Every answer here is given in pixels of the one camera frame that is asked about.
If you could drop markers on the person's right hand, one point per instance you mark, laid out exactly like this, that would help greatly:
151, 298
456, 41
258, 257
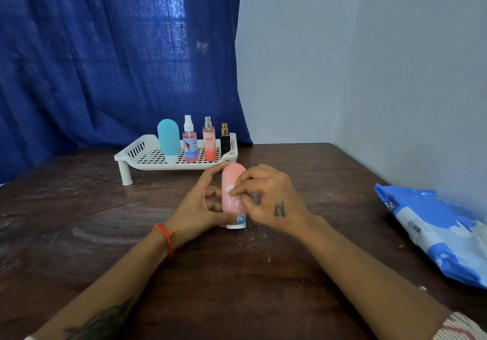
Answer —
277, 202

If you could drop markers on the person's left hand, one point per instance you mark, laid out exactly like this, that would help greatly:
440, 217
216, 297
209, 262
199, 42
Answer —
194, 210

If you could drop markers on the white wet wipe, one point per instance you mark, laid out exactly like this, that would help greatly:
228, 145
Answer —
230, 189

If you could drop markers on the pink squeeze bottle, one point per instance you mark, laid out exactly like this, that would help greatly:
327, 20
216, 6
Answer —
233, 183

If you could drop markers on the pink spray bottle white cap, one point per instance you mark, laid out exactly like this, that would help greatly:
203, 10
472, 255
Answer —
190, 143

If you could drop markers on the white perforated plastic rack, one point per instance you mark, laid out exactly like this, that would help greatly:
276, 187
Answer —
148, 157

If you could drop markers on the orange spray bottle silver cap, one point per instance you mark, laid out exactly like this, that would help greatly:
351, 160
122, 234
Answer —
209, 142

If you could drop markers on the teal squeeze bottle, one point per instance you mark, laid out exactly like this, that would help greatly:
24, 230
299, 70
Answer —
169, 138

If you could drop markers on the black perfume bottle gold cap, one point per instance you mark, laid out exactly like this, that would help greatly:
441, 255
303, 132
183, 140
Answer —
225, 140

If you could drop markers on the blue white wet wipes pack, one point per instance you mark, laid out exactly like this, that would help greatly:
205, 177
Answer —
426, 225

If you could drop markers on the person's left forearm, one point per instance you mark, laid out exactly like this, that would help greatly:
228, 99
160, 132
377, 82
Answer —
99, 294

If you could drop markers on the dark wooden table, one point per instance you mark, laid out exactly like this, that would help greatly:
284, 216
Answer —
236, 294

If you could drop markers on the dark blue curtain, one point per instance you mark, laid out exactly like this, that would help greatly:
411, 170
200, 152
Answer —
102, 54

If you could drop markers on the patterned right sleeve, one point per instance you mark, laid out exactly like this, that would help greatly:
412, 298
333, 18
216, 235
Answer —
460, 330

